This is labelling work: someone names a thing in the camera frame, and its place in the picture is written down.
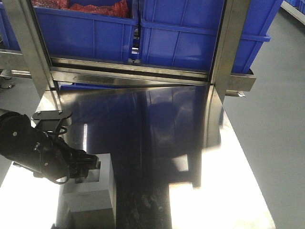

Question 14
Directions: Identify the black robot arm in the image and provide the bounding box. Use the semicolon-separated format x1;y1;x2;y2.
0;110;101;184

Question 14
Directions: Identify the stainless steel shelf frame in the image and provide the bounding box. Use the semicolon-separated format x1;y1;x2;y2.
0;0;255;100

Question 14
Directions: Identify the blue plastic bin right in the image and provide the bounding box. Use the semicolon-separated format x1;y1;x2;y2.
139;0;281;73

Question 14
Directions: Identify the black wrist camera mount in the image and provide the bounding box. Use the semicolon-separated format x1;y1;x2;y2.
32;110;72;135

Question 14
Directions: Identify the red bubble wrap material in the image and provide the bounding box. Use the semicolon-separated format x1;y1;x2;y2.
31;0;130;18

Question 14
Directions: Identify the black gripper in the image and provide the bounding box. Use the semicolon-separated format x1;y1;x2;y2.
33;139;101;184

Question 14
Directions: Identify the blue bin far left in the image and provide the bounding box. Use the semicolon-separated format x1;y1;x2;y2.
0;2;20;51

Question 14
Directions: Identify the gray hollow cube base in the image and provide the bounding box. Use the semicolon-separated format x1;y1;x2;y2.
62;154;116;229

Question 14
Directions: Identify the blue bin with red contents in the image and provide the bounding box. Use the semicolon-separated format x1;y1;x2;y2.
34;0;138;62

